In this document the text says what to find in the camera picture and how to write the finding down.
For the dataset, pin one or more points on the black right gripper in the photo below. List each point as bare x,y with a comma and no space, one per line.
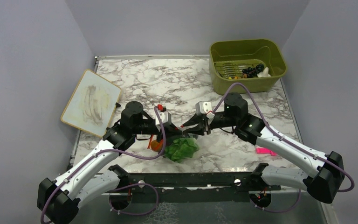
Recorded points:
199,129

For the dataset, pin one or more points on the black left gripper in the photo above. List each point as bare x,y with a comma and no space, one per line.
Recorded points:
158,130

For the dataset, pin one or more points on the green toy lettuce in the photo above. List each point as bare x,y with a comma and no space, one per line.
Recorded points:
180,149

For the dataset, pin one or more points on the clear zip bag orange zipper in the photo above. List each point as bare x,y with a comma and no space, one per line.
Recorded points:
186,135

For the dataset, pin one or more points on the orange toy fruit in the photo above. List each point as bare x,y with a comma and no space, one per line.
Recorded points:
156,146

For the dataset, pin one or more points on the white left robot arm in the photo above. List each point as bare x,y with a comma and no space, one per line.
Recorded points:
60,199

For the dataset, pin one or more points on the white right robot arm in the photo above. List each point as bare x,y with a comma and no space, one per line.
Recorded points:
320,174

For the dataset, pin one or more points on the pink plastic clip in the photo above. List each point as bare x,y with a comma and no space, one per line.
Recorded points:
261,150

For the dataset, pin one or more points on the green plastic bin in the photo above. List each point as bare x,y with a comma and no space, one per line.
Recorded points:
256,63

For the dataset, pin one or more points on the dark blue toy grapes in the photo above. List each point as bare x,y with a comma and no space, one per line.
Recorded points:
252,72

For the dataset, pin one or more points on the white toy garlic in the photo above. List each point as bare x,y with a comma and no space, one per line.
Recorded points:
264,73

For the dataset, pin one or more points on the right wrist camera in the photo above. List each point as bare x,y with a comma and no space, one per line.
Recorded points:
204,110

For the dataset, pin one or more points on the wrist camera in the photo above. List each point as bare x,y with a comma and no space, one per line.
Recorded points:
204,110
162,117

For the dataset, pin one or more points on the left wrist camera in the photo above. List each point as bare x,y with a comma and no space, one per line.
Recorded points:
162,117

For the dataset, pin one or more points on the small whiteboard wooden frame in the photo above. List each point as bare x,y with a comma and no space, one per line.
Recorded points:
92,104

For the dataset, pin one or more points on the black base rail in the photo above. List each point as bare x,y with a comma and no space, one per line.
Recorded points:
188,187

